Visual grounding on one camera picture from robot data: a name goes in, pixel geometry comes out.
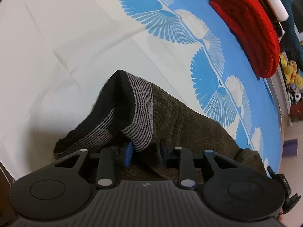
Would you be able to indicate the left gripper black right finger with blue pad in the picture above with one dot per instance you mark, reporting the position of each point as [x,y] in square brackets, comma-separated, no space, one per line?
[208,162]

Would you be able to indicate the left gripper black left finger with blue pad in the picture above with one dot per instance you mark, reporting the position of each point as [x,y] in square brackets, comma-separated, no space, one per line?
[85,170]

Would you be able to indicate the brown corduroy pants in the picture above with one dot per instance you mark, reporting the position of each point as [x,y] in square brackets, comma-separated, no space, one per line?
[130,109]

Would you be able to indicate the purple box on floor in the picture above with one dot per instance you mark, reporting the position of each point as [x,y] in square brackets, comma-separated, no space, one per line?
[290,148]

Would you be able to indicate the yellow plush toys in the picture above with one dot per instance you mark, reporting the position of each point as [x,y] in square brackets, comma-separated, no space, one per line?
[290,71]

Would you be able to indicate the blue white patterned bedsheet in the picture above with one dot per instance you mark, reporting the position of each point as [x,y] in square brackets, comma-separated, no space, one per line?
[56,55]

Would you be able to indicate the red folded knit garment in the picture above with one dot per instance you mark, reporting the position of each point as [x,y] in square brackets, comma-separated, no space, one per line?
[253,29]

